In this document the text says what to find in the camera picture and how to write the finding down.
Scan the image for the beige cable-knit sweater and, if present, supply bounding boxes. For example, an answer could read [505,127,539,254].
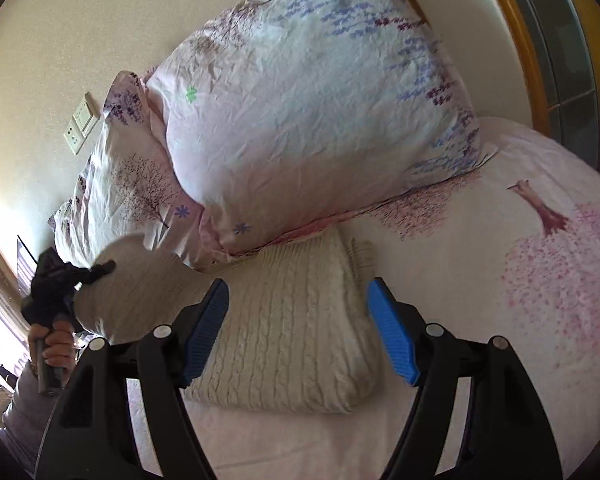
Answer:
[74,228,380,413]

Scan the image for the person's left forearm sleeve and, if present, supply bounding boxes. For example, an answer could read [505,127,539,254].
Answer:
[0,362,59,474]

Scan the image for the person's left hand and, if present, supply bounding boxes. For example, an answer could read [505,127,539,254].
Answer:
[28,318,76,375]

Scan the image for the left floral pink pillow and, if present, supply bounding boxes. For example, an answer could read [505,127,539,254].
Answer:
[50,70,214,269]

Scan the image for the floral pink pillow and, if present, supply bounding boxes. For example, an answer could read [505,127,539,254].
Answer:
[147,0,486,255]
[50,70,214,269]

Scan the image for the pink floral bed sheet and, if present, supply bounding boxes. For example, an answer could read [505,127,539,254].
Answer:
[186,117,600,479]

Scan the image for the right floral pink pillow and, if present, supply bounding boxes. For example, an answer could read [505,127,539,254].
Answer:
[147,0,486,255]

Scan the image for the wooden glass-door wardrobe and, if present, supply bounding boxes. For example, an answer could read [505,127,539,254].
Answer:
[496,0,600,172]

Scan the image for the white wall socket plate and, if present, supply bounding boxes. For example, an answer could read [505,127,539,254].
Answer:
[62,118,85,155]

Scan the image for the white wall switch plate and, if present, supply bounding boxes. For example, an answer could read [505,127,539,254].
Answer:
[72,92,99,138]

